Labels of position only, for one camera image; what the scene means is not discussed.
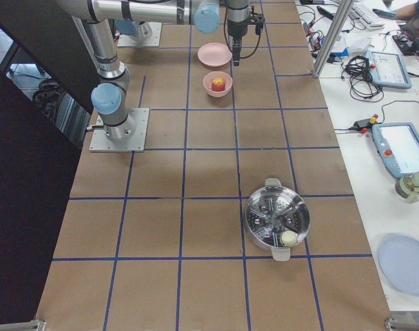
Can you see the pink bowl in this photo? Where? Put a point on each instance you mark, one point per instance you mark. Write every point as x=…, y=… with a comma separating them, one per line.
x=207, y=80

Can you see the aluminium frame post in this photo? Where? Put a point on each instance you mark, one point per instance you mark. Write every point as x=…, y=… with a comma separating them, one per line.
x=334, y=30

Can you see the far teach pendant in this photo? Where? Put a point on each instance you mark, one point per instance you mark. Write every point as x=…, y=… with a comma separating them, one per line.
x=388, y=70

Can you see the stainless steel steamer pot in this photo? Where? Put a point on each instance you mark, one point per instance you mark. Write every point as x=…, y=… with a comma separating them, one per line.
x=271, y=210

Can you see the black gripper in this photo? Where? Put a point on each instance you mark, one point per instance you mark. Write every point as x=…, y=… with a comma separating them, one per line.
x=236, y=32

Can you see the glass jar with lid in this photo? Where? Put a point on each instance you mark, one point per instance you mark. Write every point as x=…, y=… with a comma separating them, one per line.
x=408, y=187

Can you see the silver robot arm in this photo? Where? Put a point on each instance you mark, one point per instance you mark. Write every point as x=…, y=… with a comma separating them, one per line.
x=137, y=31
x=108, y=98

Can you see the near teach pendant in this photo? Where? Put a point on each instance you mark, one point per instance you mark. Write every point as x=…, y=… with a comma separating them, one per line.
x=398, y=147

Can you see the red yellow apple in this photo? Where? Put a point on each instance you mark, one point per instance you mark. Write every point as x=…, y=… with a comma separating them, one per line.
x=218, y=85

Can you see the teach pendant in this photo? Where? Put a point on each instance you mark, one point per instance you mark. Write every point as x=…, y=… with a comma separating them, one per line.
x=398, y=147
x=388, y=70

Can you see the pink plate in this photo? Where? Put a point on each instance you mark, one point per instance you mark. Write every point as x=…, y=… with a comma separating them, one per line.
x=214, y=55

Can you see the white keyboard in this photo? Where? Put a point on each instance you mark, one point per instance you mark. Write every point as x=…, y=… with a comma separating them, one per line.
x=360, y=12

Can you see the black power adapter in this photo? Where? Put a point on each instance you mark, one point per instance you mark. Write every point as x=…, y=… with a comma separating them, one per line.
x=362, y=124

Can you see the light blue plate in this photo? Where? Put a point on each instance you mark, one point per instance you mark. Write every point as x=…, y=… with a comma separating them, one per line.
x=398, y=256

